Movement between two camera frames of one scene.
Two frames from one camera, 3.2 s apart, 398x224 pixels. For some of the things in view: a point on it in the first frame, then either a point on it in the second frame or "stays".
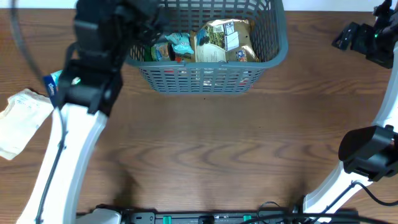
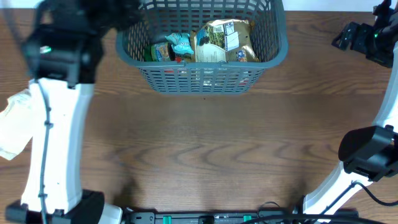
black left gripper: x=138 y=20 -> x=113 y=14
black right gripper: x=363 y=31 stays
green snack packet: x=180 y=42 stays
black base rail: x=227 y=216 stays
